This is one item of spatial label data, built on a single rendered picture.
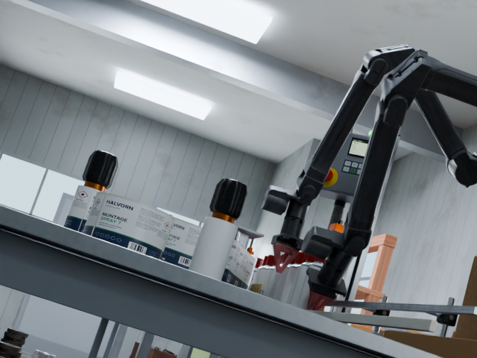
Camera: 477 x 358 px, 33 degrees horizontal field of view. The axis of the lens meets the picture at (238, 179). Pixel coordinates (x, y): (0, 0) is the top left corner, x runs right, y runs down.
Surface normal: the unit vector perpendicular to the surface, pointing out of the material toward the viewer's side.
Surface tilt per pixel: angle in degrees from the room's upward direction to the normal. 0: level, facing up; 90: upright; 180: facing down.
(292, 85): 90
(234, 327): 90
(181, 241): 90
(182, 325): 90
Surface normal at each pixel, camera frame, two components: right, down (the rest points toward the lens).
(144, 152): 0.19, -0.15
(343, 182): -0.30, -0.30
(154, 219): 0.60, 0.01
